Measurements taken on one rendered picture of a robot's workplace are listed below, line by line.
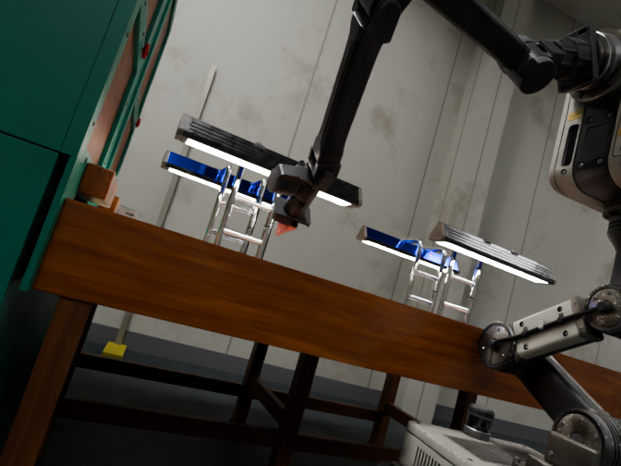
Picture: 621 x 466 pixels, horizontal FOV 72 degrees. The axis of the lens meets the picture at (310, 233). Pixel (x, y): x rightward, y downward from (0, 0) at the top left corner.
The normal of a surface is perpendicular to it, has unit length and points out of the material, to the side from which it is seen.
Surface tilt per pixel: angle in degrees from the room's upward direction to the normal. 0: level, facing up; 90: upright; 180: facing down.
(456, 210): 90
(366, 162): 90
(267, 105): 90
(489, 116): 90
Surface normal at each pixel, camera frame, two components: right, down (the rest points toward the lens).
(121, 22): 0.39, -0.01
